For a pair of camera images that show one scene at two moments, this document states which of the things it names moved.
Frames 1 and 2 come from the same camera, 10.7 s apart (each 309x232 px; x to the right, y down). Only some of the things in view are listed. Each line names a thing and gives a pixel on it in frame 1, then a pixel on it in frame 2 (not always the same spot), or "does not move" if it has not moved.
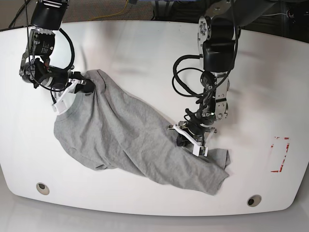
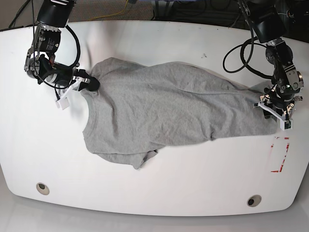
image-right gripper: x=198 y=140 to x=282 y=108
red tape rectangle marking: x=283 y=162 does not move
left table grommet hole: x=42 y=188 does not move
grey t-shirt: x=106 y=129 to x=135 y=110
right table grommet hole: x=254 y=200 does not move
